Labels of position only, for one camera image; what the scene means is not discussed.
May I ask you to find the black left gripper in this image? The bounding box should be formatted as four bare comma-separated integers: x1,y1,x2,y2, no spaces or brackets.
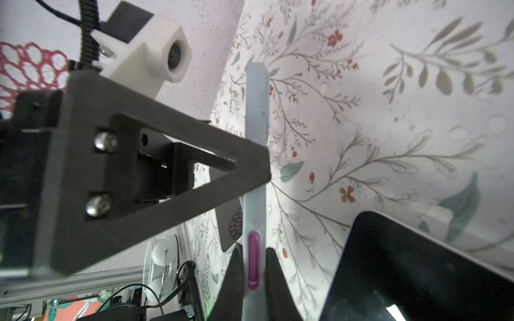
1,72,253,277

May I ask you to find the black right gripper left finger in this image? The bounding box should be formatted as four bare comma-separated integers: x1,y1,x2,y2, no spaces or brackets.
207,246,245,321

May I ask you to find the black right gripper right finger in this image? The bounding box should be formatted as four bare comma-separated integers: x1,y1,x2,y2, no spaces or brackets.
264,247,303,321

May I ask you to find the light case with purple button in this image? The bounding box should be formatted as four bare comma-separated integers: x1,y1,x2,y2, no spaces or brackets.
242,63,270,320

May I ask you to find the black phone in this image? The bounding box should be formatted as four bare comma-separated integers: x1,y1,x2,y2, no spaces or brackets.
321,211,513,320
214,188,243,252

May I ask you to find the white alarm clock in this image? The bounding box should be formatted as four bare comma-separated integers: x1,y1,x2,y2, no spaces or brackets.
143,235,180,304

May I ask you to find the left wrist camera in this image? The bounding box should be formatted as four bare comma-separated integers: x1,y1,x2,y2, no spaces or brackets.
91,1,193,98

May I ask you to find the black corrugated left cable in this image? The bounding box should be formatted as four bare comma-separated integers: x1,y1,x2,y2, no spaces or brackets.
78,0,101,65

